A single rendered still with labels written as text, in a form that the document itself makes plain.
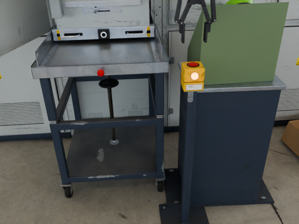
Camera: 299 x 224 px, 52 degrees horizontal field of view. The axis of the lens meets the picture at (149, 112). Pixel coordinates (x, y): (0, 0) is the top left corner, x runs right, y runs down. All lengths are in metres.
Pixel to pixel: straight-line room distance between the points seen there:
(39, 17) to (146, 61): 0.84
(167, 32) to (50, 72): 0.92
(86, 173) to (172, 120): 0.84
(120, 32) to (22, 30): 0.55
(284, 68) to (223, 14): 1.16
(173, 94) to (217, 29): 0.99
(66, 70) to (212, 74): 0.66
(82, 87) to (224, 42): 1.18
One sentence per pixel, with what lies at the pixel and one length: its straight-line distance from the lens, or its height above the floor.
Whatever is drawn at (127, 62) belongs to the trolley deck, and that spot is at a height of 0.85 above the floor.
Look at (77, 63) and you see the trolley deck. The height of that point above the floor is 0.85.
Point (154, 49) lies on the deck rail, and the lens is 1.57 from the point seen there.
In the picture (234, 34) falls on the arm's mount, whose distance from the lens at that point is 1.38.
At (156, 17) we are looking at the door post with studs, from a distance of 2.06.
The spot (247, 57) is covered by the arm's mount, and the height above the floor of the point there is 0.87.
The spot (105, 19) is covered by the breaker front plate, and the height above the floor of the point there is 0.97.
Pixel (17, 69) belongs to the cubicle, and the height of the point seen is 0.58.
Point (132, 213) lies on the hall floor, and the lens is 1.81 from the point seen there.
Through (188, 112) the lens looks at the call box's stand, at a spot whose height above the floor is 0.69.
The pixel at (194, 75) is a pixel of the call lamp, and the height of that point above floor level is 0.88.
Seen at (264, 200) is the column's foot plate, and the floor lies 0.01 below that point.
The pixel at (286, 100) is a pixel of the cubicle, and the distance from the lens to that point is 2.55.
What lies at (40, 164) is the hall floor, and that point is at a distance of 2.26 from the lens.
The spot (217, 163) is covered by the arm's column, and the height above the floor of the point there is 0.31.
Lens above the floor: 1.35
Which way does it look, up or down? 30 degrees down
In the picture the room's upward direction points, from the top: 1 degrees counter-clockwise
